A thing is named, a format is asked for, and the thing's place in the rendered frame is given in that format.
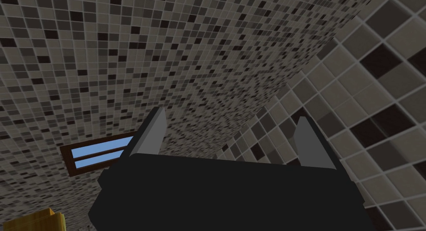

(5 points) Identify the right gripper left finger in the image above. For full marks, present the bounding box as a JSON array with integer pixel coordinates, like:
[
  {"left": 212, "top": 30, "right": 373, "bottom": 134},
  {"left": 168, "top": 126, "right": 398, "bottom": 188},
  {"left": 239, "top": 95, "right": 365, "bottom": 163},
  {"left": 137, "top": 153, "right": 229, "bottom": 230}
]
[{"left": 122, "top": 106, "right": 167, "bottom": 157}]

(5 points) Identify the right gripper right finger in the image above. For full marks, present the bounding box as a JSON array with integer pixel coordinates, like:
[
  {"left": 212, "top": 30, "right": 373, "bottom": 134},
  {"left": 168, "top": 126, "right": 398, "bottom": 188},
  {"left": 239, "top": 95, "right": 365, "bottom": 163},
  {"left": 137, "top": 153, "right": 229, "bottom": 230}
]
[{"left": 293, "top": 116, "right": 343, "bottom": 171}]

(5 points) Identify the brown framed window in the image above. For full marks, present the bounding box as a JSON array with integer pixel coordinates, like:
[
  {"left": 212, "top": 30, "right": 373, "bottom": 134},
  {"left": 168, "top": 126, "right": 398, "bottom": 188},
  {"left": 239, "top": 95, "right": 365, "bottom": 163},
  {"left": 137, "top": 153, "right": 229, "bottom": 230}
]
[{"left": 59, "top": 131, "right": 139, "bottom": 177}]

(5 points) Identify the yellow wooden cupboard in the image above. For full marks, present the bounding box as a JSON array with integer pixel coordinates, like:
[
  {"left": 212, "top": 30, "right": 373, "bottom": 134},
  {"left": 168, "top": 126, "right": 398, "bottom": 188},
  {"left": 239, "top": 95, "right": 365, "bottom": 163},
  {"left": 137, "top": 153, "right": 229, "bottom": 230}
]
[{"left": 0, "top": 207, "right": 67, "bottom": 231}]

